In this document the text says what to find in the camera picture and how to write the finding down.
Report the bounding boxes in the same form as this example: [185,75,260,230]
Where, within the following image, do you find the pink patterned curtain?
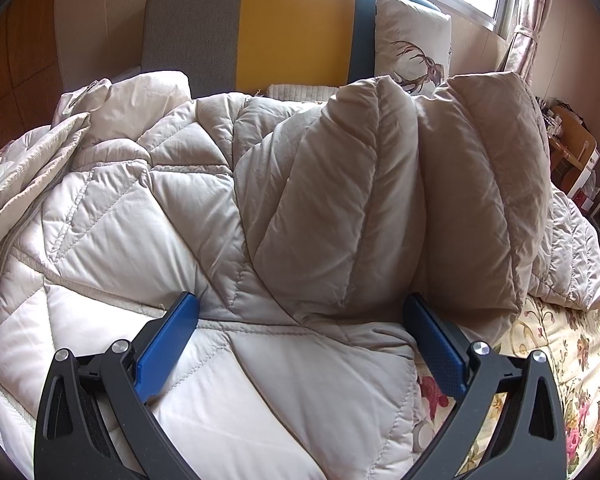
[502,0,556,86]

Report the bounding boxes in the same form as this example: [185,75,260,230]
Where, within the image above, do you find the white cabinet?
[567,155,600,201]

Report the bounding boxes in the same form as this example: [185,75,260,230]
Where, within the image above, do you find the floral bedspread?
[415,292,600,480]

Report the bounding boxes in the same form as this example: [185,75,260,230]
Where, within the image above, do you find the white knitted cloth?
[266,82,341,103]

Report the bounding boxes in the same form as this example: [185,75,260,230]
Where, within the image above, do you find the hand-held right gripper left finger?
[32,291,201,480]

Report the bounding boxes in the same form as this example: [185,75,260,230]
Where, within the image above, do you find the wooden desk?
[547,105,598,196]

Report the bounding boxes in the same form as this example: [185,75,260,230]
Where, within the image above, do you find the deer print pillow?
[374,0,453,97]

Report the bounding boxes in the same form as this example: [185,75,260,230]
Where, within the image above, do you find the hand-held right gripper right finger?
[402,292,568,480]

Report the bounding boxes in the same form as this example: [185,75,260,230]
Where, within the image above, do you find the grey yellow teal headboard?
[141,0,441,96]

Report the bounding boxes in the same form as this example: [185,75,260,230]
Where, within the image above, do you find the beige quilted down jacket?
[0,72,600,480]

